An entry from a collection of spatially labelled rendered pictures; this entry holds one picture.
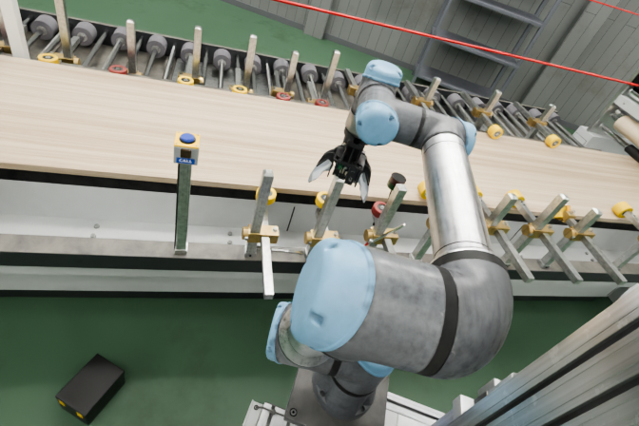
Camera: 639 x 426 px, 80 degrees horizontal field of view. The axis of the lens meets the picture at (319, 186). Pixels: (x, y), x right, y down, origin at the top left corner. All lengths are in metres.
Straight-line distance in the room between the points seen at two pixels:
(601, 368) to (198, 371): 1.81
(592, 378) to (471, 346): 0.14
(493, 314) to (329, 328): 0.17
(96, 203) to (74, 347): 0.76
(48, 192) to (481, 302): 1.58
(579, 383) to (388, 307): 0.23
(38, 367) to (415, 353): 1.94
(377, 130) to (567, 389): 0.44
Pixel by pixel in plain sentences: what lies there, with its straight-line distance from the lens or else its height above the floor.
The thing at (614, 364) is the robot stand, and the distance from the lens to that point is 0.50.
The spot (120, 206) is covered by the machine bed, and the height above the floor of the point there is 0.70.
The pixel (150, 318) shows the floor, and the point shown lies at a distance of 2.23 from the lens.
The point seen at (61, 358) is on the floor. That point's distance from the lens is 2.19.
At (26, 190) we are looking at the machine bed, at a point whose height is 0.75.
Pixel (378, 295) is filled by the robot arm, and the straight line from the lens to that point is 0.38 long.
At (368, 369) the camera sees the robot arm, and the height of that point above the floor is 1.25.
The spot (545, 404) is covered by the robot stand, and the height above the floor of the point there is 1.54.
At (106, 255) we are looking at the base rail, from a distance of 1.58.
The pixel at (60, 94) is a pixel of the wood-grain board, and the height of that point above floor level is 0.90.
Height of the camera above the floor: 1.93
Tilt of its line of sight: 39 degrees down
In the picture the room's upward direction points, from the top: 20 degrees clockwise
